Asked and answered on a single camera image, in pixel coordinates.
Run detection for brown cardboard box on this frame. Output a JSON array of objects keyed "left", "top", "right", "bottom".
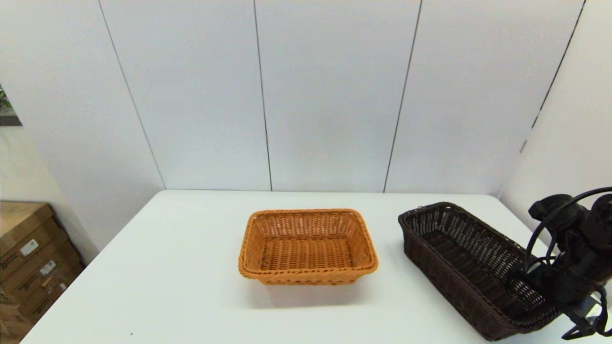
[
  {"left": 19, "top": 262, "right": 87, "bottom": 326},
  {"left": 0, "top": 239, "right": 83, "bottom": 306},
  {"left": 0, "top": 202, "right": 70, "bottom": 282}
]

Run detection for orange wicker basket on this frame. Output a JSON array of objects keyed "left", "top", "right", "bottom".
[{"left": 238, "top": 209, "right": 379, "bottom": 286}]

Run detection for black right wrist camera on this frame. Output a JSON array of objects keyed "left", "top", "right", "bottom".
[{"left": 528, "top": 193, "right": 574, "bottom": 227}]

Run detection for dark brown wicker basket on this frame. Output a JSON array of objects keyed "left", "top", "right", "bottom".
[{"left": 398, "top": 202, "right": 569, "bottom": 341}]

